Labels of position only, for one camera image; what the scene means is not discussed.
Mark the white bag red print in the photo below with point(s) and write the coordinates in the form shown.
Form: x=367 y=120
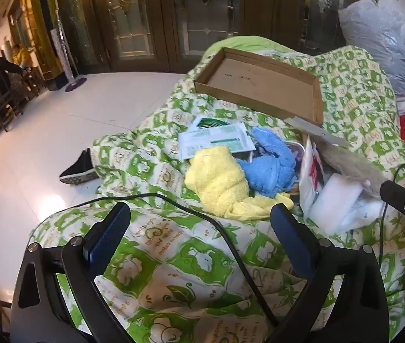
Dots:
x=311 y=171

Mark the beige cloth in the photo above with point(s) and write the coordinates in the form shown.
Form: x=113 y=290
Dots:
x=352 y=168

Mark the plain green sheet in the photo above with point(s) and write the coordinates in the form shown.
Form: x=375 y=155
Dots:
x=245 y=44

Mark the white green printed packet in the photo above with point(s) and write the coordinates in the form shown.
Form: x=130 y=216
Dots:
x=209 y=122

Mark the black shoe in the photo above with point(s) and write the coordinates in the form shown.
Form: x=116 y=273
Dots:
x=79 y=169

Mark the blue towel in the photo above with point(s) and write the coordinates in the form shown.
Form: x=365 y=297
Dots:
x=270 y=171

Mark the silver pole purple base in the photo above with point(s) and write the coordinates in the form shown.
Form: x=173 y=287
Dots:
x=65 y=53

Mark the green white printed blanket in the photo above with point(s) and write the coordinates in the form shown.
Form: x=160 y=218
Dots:
x=174 y=253

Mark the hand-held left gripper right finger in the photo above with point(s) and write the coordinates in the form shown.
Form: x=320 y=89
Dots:
x=290 y=243

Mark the grey cardboard strip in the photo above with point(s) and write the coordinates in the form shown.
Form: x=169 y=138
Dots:
x=317 y=130

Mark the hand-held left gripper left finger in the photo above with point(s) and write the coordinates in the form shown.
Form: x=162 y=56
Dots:
x=107 y=235

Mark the shallow cardboard box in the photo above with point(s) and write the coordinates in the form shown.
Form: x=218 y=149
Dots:
x=252 y=78

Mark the dark wooden chair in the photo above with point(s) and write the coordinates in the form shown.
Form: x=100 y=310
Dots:
x=4 y=93

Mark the brown ornate glass doors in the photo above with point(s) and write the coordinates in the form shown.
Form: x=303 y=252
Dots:
x=202 y=14

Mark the large clear plastic bag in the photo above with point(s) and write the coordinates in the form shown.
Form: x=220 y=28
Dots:
x=377 y=35

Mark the yellow towel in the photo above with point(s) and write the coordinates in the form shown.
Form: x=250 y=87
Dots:
x=216 y=182

